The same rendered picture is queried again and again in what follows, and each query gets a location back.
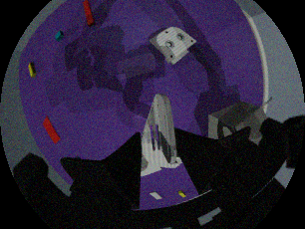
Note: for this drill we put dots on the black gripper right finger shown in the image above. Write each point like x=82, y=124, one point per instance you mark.
x=203, y=157

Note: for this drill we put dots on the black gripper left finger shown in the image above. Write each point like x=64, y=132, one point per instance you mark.
x=121, y=169

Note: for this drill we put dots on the red flat rectangular plate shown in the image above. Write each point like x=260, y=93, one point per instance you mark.
x=51, y=130

